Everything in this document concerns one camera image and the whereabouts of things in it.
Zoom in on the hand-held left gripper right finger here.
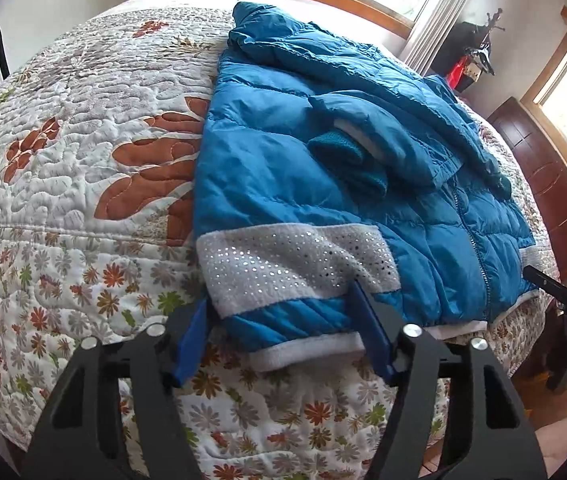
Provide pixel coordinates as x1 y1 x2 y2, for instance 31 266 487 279
351 282 548 480

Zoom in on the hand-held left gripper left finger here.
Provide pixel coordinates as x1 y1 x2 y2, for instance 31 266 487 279
24 299 210 480

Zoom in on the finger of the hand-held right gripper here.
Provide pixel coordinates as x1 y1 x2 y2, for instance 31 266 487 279
522 265 567 312

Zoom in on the blue puffer jacket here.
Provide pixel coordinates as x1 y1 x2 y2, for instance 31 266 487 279
191 1 539 373

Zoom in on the dark wooden headboard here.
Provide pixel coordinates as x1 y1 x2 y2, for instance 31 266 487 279
488 97 567 281

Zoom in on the floral quilted bedspread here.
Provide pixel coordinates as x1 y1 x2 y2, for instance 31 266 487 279
0 0 564 480

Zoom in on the narrow wooden framed window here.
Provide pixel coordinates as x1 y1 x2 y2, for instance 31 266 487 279
521 6 567 173

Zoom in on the red hanging garment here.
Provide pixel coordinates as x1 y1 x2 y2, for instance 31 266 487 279
446 52 480 94

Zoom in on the dark hanging coat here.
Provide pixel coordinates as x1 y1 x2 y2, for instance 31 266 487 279
436 22 489 91

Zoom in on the wooden coat rack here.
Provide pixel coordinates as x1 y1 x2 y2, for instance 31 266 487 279
483 7 507 47

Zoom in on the white curtain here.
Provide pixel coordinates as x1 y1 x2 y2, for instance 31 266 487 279
403 0 485 78

